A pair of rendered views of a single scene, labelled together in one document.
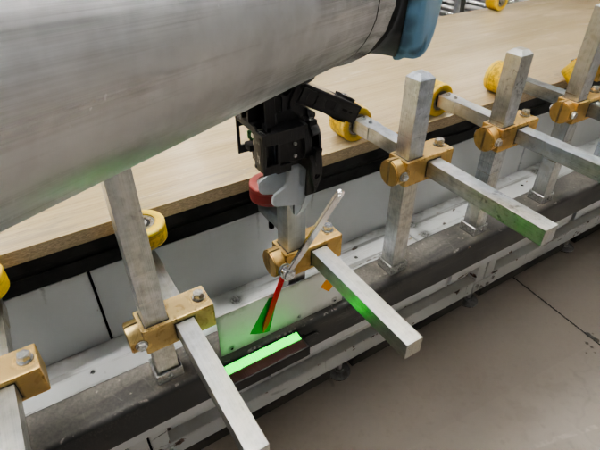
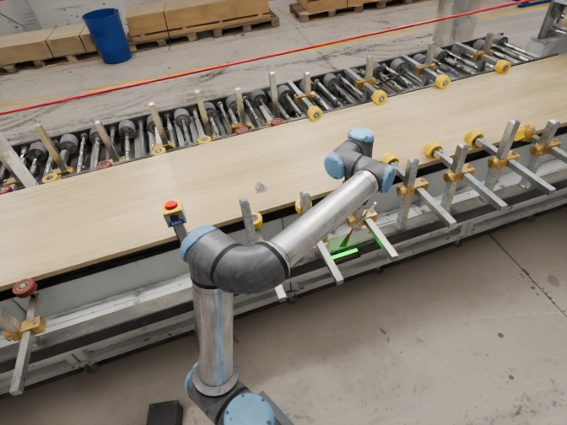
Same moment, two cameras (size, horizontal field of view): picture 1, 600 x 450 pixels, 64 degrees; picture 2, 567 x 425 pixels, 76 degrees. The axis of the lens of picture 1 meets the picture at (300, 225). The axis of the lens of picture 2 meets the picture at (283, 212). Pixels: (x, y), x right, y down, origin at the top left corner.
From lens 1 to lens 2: 0.90 m
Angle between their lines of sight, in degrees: 15
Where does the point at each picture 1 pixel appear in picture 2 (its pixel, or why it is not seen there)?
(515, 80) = (460, 156)
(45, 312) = (267, 230)
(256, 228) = not seen: hidden behind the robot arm
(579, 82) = (501, 152)
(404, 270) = (406, 228)
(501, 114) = (454, 168)
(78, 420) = not seen: hidden behind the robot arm
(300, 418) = (355, 288)
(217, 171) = (331, 182)
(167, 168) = (311, 179)
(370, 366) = (394, 270)
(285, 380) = (350, 270)
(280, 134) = not seen: hidden behind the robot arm
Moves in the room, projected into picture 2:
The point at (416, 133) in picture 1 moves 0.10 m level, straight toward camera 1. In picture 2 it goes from (410, 179) to (404, 192)
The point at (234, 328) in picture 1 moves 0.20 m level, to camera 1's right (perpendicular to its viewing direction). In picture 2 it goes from (333, 244) to (376, 249)
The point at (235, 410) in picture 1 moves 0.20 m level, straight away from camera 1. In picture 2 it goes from (333, 268) to (329, 234)
